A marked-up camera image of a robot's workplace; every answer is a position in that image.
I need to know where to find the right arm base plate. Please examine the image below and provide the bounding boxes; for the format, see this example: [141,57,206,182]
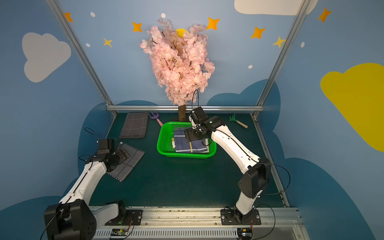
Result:
[220,208,262,226]

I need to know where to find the circuit board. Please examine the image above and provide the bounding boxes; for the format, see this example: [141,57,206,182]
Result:
[237,228,253,240]
[110,229,129,238]

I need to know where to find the aluminium frame rail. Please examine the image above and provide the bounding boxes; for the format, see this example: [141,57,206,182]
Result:
[106,104,264,113]

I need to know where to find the right circuit board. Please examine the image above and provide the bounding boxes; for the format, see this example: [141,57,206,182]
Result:
[237,228,253,240]

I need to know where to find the green toy rake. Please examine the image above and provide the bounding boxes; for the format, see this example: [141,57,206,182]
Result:
[230,114,248,129]

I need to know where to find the left circuit board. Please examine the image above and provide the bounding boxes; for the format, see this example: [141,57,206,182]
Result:
[110,229,129,238]

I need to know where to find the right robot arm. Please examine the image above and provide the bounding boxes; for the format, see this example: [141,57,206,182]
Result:
[185,111,271,216]

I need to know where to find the purple toy garden fork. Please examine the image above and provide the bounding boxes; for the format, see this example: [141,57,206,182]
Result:
[149,111,164,127]

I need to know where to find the pink blossom artificial tree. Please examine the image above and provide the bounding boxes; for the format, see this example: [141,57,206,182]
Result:
[140,18,215,122]

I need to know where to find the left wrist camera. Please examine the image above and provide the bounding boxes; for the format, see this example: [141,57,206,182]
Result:
[97,139,115,155]

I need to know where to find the navy striped pillowcase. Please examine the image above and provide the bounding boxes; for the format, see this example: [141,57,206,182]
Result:
[174,128,209,154]

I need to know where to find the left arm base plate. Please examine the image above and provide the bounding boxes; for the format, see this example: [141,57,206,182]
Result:
[105,210,143,226]

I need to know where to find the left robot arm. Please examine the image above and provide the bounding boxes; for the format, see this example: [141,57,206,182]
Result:
[44,149,129,240]

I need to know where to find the light grey checked pillowcase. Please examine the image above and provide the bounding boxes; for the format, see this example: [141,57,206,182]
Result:
[107,142,145,182]

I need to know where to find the green plastic basket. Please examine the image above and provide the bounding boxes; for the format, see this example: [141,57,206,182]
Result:
[157,122,217,159]

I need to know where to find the dark grey checked pillowcase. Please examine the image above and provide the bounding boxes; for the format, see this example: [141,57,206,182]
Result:
[119,112,149,139]

